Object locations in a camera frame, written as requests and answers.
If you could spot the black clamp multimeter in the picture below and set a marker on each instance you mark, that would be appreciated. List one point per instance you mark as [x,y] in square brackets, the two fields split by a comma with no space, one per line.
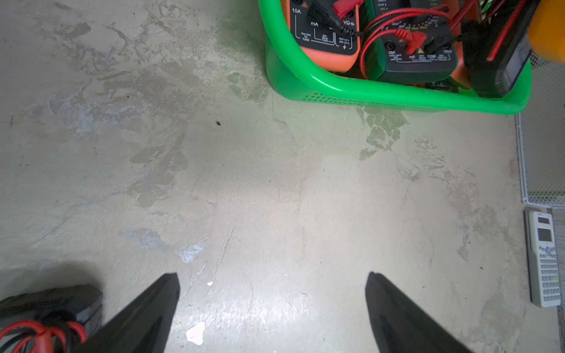
[496,49]

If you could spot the green plastic basket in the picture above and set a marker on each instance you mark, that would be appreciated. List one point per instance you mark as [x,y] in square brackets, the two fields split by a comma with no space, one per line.
[296,77]

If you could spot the clear plastic bin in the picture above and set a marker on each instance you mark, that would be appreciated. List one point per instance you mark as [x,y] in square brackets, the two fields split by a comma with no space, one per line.
[540,137]

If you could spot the white calculator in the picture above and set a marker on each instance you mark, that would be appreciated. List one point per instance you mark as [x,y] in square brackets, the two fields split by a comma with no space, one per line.
[543,265]

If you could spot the green multimeter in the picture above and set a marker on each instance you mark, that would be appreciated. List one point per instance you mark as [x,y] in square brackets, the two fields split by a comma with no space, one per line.
[407,42]

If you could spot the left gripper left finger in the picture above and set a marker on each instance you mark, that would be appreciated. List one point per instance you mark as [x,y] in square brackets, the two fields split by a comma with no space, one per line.
[142,326]

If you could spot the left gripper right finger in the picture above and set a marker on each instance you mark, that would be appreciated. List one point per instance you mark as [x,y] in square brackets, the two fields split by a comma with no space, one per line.
[399,325]

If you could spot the orange multimeter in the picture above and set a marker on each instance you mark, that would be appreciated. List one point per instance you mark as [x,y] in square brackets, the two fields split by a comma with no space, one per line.
[327,31]

